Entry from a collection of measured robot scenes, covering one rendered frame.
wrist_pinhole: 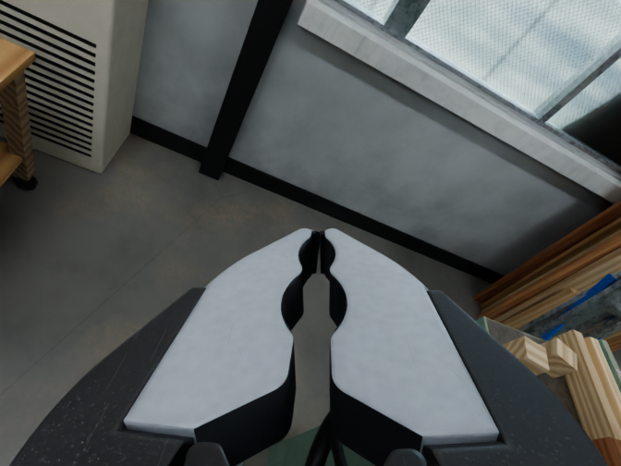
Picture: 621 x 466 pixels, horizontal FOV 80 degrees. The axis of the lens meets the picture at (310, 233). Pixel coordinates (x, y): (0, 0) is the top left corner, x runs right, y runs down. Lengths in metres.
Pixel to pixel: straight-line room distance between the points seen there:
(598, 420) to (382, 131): 1.23
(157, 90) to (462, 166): 1.32
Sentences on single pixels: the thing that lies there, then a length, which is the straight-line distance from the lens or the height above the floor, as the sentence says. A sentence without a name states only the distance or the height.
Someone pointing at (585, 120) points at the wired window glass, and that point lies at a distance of 1.92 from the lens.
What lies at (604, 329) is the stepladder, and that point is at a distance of 1.65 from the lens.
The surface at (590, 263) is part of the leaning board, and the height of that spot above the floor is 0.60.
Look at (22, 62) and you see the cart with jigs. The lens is 1.25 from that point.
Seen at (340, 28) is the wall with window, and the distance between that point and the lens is 1.37.
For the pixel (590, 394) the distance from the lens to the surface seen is 0.73.
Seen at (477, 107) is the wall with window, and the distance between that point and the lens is 1.56.
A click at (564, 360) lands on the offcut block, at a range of 0.70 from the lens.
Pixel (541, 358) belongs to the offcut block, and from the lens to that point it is 0.65.
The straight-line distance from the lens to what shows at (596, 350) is 0.76.
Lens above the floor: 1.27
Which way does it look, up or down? 45 degrees down
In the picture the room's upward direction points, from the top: 39 degrees clockwise
